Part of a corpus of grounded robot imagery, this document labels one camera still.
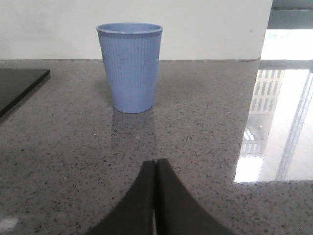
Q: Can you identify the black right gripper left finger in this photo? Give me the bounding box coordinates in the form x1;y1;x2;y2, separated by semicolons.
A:
86;161;156;235

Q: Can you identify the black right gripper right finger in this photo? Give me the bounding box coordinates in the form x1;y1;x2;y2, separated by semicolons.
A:
155;159;233;235

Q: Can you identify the light blue ribbed cup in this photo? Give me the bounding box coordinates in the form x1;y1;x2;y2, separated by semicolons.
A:
96;23;163;114

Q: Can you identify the black glass gas stove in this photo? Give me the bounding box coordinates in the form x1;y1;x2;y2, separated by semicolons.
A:
0;69;50;117

